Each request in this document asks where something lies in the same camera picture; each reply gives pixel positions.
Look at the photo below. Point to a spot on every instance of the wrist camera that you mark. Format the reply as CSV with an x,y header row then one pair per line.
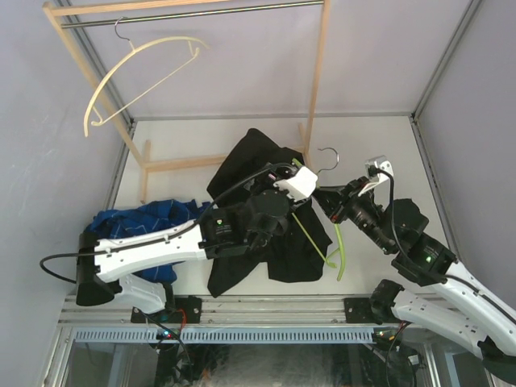
x,y
379,170
300,186

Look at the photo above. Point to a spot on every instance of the black shirt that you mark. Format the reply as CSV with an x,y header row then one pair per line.
x,y
289,257

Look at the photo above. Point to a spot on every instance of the green hanger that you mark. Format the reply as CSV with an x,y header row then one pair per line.
x,y
338,234

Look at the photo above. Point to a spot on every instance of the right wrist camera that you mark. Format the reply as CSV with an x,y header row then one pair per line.
x,y
379,170

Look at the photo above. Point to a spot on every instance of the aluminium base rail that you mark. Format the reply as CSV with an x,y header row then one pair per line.
x,y
226,311

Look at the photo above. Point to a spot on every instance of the grey slotted cable duct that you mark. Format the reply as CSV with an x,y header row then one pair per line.
x,y
234,335

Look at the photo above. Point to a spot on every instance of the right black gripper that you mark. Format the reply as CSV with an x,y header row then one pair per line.
x,y
330,200

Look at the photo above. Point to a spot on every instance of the wooden clothes rack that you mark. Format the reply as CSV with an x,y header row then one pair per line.
x,y
266,75

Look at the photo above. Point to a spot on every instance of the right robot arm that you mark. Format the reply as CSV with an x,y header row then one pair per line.
x,y
481,322

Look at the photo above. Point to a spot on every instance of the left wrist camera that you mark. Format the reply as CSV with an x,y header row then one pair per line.
x,y
300,186

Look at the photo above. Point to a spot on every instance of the cream hanger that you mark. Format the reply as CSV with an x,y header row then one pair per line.
x,y
150,71

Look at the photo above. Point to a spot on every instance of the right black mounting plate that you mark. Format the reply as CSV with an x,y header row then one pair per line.
x,y
359,310

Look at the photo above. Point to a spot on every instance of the black mounting plate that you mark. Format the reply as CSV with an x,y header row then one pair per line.
x,y
359,310
185,310

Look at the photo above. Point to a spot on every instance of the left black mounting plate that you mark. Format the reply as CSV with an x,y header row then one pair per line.
x,y
185,310

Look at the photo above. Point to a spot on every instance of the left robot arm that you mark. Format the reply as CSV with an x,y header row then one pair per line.
x,y
107,271

